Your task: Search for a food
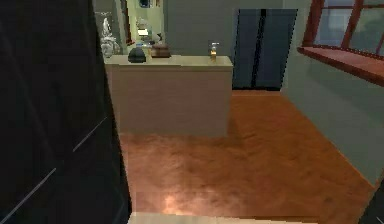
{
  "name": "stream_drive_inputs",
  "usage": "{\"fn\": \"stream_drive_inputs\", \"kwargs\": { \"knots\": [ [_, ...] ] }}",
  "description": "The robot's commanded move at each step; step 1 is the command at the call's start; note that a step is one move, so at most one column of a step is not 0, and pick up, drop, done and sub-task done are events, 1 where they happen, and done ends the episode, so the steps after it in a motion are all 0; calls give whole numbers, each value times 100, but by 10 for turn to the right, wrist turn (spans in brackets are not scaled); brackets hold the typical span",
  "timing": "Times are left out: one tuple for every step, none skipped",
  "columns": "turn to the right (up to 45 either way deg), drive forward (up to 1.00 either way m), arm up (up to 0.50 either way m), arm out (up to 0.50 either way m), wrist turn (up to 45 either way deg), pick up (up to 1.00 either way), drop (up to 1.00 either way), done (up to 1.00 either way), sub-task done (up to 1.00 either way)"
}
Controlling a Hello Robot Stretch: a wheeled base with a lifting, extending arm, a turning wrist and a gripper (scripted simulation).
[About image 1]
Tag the beige kitchen counter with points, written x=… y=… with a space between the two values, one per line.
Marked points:
x=170 y=100

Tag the yellow soap bottle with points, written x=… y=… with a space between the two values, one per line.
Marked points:
x=213 y=52

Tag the black round pot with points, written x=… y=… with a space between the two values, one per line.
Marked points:
x=137 y=55

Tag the dark grey fridge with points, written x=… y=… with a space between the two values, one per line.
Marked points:
x=263 y=50

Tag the pale beige worktop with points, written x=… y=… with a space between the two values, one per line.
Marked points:
x=206 y=219

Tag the white crumpled bag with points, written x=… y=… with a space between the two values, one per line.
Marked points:
x=108 y=43

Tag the red framed window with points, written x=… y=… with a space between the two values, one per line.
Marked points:
x=350 y=36

